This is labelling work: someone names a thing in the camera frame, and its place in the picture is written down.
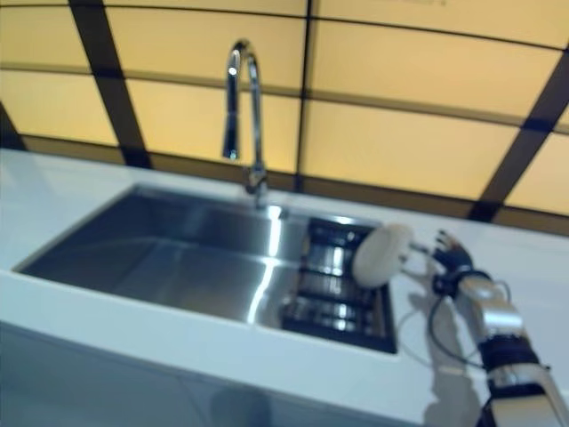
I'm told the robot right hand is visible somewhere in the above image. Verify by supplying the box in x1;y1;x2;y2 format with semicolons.
409;229;475;279

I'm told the cream round plate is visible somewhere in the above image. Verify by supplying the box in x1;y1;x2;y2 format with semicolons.
353;224;414;289

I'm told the black dish drying rack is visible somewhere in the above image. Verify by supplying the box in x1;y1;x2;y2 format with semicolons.
279;217;398;356

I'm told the white cabinet door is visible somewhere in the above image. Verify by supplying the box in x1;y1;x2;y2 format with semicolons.
0;319;196;427
177;373;430;427

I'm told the chrome gooseneck kitchen faucet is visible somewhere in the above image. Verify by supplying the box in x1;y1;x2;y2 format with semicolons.
221;38;270;210

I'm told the stainless steel sink basin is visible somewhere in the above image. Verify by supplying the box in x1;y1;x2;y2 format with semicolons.
12;181;399;356

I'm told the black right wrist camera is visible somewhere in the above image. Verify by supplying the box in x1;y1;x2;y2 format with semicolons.
433;274;460;297

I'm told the black cable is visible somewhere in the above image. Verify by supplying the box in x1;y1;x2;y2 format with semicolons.
428;296;486;371

